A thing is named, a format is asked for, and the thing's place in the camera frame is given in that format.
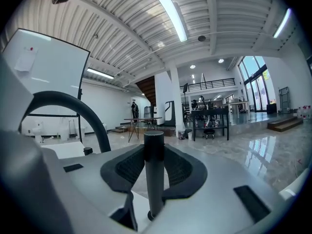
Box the long white table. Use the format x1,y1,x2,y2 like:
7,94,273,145
220,100,251,120

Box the tall glass windows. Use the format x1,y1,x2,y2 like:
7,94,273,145
237,56,271,112

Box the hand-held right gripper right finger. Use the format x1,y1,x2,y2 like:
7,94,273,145
162,143,208,201

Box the black framed whiteboard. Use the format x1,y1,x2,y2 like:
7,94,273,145
0,27,91,145

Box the brown wooden staircase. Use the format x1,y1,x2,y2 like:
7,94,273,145
135,75,156,107

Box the white and black machine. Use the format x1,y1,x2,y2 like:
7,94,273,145
164,100,176,127

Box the wooden steps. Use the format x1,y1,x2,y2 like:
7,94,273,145
267,116,305,133

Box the black work table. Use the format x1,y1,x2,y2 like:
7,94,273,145
191,108,230,142

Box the grey metal bin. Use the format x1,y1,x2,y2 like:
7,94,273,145
143,105,156,119

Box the white pillar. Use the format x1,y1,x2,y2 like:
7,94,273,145
169,66,186,138

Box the folded metal trolley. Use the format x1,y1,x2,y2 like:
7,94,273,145
278,86,291,114

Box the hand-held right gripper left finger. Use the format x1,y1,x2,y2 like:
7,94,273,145
100,144,146,231

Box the row of clear plastic bottles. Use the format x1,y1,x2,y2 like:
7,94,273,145
293,104,312,119

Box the white paper sheet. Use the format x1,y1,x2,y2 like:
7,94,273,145
14,46,39,78

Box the black mezzanine railing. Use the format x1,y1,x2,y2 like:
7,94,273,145
179,78,236,93

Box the person's white shirt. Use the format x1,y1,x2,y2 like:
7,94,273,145
0,54,74,234

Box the dark grey cylinder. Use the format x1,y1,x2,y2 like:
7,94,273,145
143,130,166,221

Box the long ceiling light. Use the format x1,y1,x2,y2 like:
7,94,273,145
157,0,189,43
272,8,293,39
86,67,115,80

